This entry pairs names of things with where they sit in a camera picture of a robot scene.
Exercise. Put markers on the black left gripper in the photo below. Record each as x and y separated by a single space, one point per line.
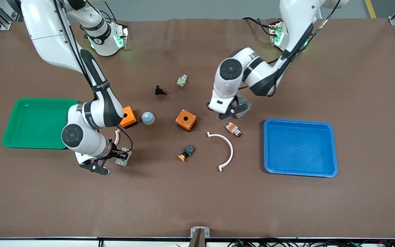
236 98

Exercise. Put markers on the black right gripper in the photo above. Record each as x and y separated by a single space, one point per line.
115 150

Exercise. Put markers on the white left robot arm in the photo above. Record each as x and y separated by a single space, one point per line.
231 70

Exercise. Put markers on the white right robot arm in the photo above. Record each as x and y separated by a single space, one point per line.
50 37

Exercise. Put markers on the metal mesh power supply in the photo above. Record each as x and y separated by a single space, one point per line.
246 101

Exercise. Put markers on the small white curved clip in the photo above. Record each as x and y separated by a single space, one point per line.
117 136

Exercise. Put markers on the large white curved clip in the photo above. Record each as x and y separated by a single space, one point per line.
231 147

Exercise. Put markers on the light blue dome button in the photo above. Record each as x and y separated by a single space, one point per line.
148 118

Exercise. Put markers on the blue plastic tray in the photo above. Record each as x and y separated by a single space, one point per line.
297 147

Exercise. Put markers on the black red pushbutton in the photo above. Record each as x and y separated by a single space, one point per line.
159 90

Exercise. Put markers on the brown table mat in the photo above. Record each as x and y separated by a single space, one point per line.
183 199

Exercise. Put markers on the green plastic tray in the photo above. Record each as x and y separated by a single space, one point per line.
33 123

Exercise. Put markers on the white red pushbutton switch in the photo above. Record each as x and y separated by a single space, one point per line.
233 129

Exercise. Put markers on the orange button enclosure box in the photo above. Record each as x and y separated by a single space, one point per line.
129 117
186 119

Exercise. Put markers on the green white indicator switch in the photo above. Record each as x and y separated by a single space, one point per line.
182 81

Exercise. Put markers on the orange black pushbutton switch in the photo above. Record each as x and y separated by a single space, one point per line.
186 153

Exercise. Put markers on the grey bracket at table edge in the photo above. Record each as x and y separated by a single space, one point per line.
200 232

